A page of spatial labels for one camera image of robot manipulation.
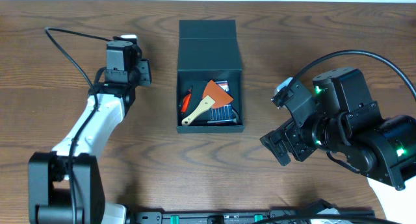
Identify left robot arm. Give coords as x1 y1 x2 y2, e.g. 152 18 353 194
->
28 38 151 223

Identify steel claw hammer black grip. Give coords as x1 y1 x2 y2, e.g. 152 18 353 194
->
223 109 240 125

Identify dark green box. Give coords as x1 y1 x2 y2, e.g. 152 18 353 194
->
176 19 245 134

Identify orange scraper with wooden handle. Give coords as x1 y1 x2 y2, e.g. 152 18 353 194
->
181 81 233 126

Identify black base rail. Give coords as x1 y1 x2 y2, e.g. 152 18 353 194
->
126 201 376 224

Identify red handled cutting pliers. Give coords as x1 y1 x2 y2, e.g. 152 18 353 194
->
179 86 193 114

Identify screwdriver set case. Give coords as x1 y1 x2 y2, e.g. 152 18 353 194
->
207 81 235 123

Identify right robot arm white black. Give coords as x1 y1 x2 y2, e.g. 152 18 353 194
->
260 68 415 223

